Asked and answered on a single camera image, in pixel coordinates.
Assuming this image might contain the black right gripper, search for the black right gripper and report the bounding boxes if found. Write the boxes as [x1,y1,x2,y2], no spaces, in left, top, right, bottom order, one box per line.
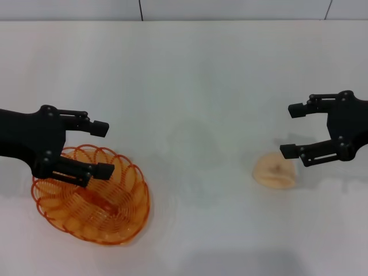
[279,90,368,168]

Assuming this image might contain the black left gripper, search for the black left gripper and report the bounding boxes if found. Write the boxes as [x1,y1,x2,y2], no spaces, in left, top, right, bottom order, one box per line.
[0,105,116,188]

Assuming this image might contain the pale round bread bun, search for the pale round bread bun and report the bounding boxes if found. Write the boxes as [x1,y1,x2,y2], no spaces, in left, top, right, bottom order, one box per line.
[252,153,297,191]

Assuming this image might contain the orange woven plastic basket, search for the orange woven plastic basket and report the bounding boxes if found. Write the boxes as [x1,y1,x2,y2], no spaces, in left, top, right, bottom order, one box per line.
[30,143,151,247]

